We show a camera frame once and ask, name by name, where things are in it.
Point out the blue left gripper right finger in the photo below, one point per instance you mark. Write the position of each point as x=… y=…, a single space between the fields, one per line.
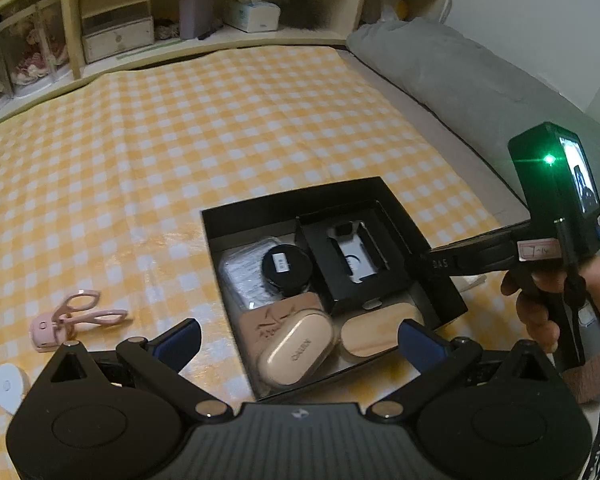
x=421 y=347

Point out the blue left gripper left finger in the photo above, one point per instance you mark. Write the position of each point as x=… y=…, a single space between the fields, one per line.
x=179 y=345

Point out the beige wooden oval case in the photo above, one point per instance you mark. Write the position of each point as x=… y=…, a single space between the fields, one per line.
x=376 y=332

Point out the pink square compact case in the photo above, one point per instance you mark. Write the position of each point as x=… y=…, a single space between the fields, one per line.
x=256 y=327

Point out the clear plastic packet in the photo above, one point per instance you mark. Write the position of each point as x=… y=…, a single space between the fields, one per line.
x=241 y=273

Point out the small black insert box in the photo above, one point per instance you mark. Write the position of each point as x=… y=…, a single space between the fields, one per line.
x=359 y=257

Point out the beige oval compact case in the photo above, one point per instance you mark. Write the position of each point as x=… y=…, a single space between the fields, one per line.
x=297 y=349

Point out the pink eyelash curler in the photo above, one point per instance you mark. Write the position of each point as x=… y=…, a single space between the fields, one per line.
x=51 y=329

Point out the large black cardboard box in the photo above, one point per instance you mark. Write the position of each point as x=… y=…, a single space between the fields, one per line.
x=243 y=223

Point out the black round jar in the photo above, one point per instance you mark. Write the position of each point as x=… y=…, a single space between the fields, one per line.
x=287 y=270

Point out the white round pad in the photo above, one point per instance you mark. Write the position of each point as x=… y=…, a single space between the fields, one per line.
x=14 y=384

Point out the person right hand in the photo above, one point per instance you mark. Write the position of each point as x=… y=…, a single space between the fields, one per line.
x=535 y=316

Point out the grey pillow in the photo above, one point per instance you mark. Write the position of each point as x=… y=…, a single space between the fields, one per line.
x=482 y=98

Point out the yellow white checkered cloth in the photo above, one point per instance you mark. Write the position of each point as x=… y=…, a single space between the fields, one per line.
x=104 y=188

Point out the white small drawer box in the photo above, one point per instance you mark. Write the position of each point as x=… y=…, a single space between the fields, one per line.
x=117 y=39

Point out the clear storage bin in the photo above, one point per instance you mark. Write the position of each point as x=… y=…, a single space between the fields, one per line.
x=33 y=49

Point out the tissue box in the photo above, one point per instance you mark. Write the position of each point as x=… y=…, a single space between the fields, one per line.
x=251 y=15

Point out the purple box on shelf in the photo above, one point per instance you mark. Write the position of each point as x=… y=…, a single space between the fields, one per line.
x=196 y=17

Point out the wooden shelf unit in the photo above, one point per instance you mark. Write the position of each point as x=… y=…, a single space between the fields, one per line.
x=130 y=20

